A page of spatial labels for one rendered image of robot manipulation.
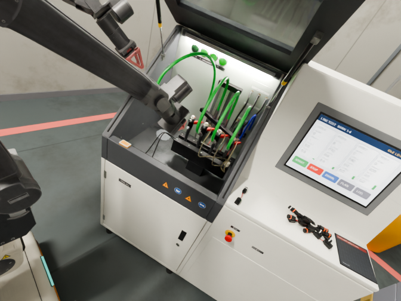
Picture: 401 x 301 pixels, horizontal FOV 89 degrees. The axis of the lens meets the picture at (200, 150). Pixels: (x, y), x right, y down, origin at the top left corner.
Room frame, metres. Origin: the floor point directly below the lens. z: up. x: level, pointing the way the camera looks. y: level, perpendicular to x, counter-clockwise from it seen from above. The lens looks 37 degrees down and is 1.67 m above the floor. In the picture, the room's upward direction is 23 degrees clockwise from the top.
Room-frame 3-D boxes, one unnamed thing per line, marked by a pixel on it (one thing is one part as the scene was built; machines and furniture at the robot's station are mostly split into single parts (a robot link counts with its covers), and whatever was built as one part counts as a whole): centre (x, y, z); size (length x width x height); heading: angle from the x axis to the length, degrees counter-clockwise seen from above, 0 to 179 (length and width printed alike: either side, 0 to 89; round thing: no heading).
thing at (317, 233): (0.67, -0.60, 1.01); 0.23 x 0.11 x 0.06; 80
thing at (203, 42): (1.20, 0.06, 1.43); 0.54 x 0.03 x 0.02; 80
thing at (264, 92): (1.16, -0.18, 1.20); 0.13 x 0.03 x 0.31; 80
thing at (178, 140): (0.92, -0.01, 0.91); 0.34 x 0.10 x 0.15; 80
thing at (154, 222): (0.69, 0.15, 0.44); 0.65 x 0.02 x 0.68; 80
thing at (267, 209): (0.67, -0.56, 0.96); 0.70 x 0.22 x 0.03; 80
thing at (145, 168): (0.71, 0.15, 0.87); 0.62 x 0.04 x 0.16; 80
